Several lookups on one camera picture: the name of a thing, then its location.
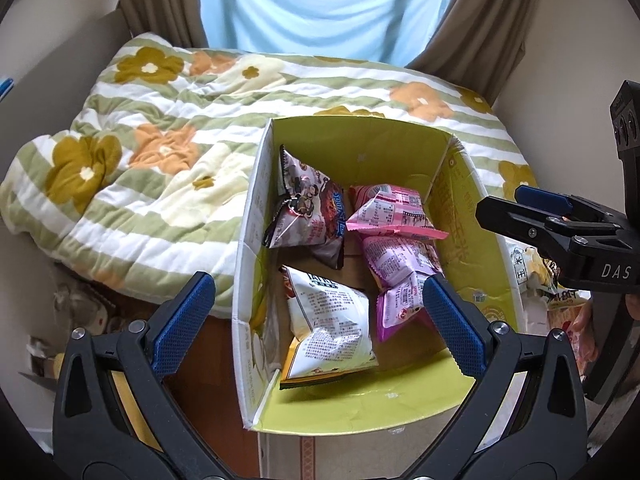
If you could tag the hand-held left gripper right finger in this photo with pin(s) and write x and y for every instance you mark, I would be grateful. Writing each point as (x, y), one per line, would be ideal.
(452, 325)

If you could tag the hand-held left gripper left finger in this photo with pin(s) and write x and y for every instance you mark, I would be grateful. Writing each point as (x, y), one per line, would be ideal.
(182, 320)

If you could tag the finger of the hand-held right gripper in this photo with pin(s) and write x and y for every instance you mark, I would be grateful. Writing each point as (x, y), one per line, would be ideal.
(545, 199)
(525, 227)

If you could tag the yellow-green cardboard box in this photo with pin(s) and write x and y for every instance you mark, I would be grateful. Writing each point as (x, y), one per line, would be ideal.
(400, 395)

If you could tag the white yellow corn snack packet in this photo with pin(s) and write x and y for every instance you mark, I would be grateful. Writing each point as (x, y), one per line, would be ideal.
(527, 265)

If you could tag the snack packets beside box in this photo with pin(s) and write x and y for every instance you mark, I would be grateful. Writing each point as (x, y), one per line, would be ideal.
(575, 330)

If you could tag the purple pink snack packet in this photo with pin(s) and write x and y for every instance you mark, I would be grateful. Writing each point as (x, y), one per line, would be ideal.
(395, 270)

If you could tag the crumpled beige bag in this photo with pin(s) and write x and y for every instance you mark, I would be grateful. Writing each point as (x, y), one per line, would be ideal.
(85, 305)

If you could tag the white snack packet yellow base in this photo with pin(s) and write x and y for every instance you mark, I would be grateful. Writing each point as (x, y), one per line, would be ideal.
(325, 320)

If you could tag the light pink snack packet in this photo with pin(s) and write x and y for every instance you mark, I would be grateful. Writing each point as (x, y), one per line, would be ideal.
(385, 210)

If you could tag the green striped flower blanket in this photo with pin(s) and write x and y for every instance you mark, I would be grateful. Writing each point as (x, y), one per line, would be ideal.
(150, 185)

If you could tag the dark cartoon print snack packet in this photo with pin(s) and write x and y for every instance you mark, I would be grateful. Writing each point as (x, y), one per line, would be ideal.
(310, 220)

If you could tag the light blue cloth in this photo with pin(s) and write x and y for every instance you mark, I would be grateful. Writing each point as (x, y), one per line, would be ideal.
(325, 5)

